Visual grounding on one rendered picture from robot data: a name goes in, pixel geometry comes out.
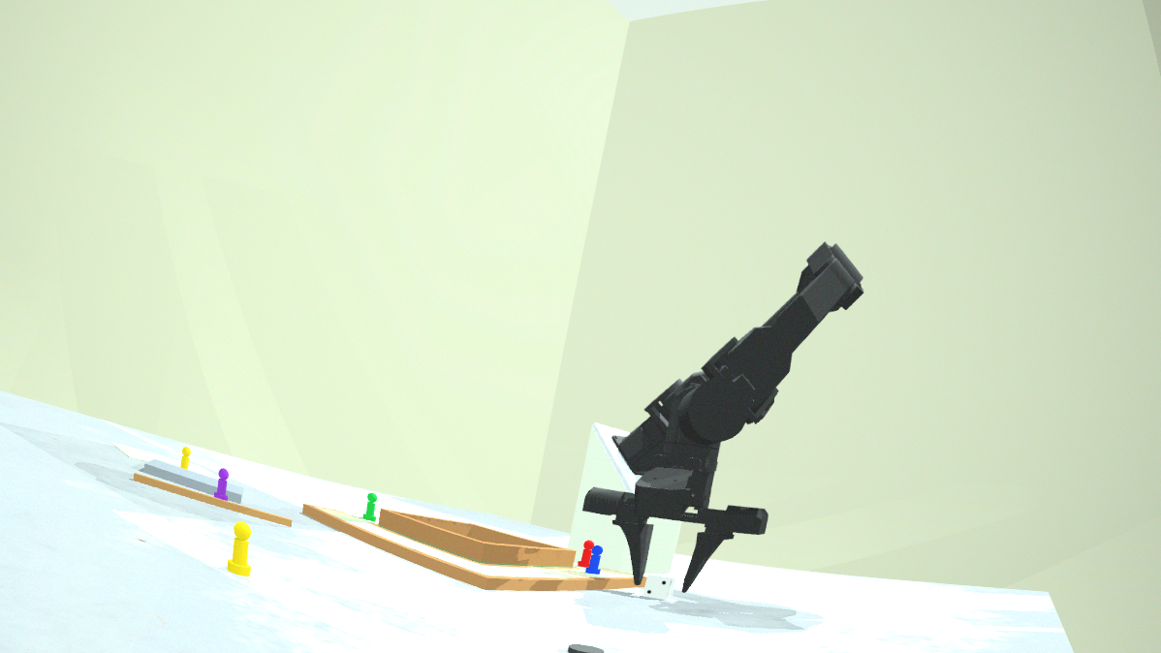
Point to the red pawn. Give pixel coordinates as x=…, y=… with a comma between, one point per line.
x=586, y=555

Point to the purple game pawn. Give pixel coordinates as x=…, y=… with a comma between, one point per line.
x=222, y=483

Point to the green pawn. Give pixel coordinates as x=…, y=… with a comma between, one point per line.
x=369, y=515

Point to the blue pawn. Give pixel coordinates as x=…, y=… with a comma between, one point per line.
x=594, y=561

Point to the tan wooden flat bar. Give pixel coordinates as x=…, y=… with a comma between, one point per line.
x=212, y=500

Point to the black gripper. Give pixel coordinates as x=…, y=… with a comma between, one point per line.
x=720, y=525

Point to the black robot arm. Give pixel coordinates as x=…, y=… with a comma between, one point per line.
x=735, y=387

